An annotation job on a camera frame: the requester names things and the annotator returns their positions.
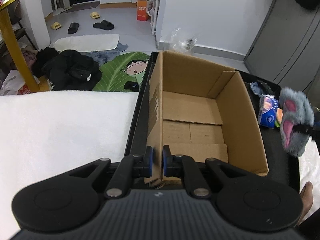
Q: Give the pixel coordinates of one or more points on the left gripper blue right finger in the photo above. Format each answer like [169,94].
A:
[187,169]

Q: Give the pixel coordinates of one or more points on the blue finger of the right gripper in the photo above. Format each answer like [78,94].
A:
[304,129]

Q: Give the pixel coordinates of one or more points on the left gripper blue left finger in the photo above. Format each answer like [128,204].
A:
[124,173]

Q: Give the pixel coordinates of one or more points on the grey plush toy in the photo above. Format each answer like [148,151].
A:
[296,110]

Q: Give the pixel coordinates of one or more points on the burger plush toy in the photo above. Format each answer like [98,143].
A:
[279,116]

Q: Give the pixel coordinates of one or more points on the blue tissue pack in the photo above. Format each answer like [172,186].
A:
[267,115]

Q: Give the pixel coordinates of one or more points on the black dotted fabric toy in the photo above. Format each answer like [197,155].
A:
[265,88]

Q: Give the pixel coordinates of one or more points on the brown cardboard box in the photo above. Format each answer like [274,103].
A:
[202,109]

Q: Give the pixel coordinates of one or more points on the blue denim fabric toy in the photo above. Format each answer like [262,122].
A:
[256,89]

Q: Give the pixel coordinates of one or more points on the person's hand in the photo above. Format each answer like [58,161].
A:
[307,200]

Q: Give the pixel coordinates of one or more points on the black shallow tray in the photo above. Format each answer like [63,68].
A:
[282,167]

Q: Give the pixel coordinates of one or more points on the grey door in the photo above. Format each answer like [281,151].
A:
[286,49]

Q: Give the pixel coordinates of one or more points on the green leaf cartoon rug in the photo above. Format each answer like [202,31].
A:
[124,73]

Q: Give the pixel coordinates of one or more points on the blue grey fluffy rug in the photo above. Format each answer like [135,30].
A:
[105,56]

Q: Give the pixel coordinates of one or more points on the black clothes pile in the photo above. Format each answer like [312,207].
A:
[67,70]

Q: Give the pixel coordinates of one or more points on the yellow round side table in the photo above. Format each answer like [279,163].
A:
[13,48]

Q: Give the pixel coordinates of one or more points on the clear plastic bag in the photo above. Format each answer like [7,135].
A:
[181,41]

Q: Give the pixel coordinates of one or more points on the white floor mat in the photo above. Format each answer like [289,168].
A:
[88,43]

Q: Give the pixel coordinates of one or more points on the white red shopping bag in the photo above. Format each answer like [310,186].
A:
[14,84]

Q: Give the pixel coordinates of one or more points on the black slipper left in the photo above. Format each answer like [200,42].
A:
[73,28]

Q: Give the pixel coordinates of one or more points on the orange cardboard box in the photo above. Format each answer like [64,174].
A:
[142,10]

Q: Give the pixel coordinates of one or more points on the yellow slipper far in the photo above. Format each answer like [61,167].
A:
[94,15]

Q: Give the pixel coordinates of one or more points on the yellow slipper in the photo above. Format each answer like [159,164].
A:
[94,15]
[55,26]

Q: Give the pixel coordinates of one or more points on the yellow slipper near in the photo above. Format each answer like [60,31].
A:
[55,26]

